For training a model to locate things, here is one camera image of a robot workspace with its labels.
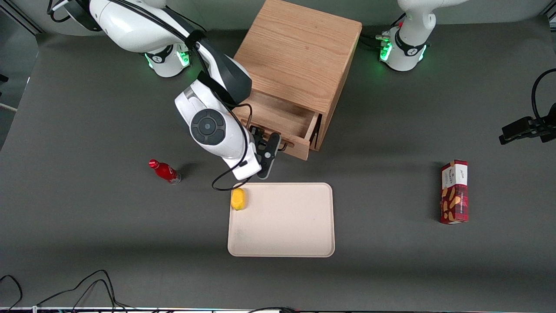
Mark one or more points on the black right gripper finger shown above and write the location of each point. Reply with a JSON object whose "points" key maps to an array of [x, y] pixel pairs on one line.
{"points": [[273, 141]]}

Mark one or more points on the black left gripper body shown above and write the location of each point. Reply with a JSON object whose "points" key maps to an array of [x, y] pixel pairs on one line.
{"points": [[522, 128]]}

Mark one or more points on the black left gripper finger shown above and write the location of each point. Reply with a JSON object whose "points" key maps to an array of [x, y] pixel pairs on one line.
{"points": [[509, 135]]}

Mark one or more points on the light wooden drawer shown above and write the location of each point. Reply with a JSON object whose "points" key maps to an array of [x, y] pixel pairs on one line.
{"points": [[278, 115]]}

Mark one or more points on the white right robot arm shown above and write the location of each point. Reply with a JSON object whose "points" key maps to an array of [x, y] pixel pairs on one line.
{"points": [[130, 26]]}

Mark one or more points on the wooden drawer cabinet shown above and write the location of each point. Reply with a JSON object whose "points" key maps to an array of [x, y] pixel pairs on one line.
{"points": [[295, 52]]}

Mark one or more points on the yellow lemon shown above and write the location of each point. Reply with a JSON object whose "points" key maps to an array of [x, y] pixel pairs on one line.
{"points": [[238, 200]]}

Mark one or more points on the beige plastic tray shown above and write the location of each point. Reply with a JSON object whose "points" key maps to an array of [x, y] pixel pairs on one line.
{"points": [[286, 221]]}

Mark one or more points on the red plaid shortbread box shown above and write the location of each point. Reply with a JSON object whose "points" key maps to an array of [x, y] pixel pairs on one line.
{"points": [[454, 195]]}

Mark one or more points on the red bottle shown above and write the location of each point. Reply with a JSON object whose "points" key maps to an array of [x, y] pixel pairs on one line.
{"points": [[166, 172]]}

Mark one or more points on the dark metal frame rail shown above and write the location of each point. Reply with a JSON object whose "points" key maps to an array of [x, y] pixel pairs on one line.
{"points": [[21, 19]]}

